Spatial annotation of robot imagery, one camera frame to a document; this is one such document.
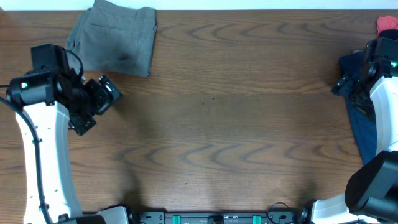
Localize grey shorts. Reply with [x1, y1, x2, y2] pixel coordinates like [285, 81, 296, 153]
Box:
[66, 0, 157, 77]

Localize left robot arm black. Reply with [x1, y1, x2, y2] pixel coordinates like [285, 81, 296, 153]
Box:
[1, 44, 133, 223]

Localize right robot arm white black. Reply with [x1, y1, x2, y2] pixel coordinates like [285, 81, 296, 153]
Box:
[302, 30, 397, 223]

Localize red cloth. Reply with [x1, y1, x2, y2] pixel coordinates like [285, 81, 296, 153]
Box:
[376, 16, 398, 34]

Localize dark blue garment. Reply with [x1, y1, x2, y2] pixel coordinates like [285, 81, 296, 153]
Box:
[338, 50, 377, 165]

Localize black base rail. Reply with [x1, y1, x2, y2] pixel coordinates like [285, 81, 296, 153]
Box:
[131, 207, 311, 224]

